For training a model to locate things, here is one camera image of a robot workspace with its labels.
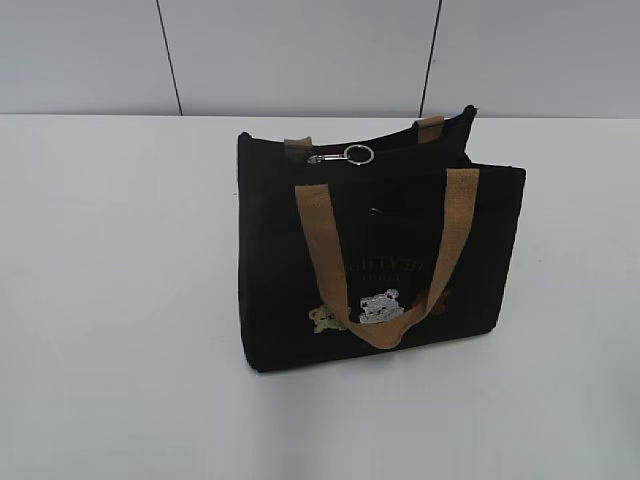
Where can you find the black canvas tote bag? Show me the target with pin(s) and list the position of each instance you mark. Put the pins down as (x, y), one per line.
(353, 249)

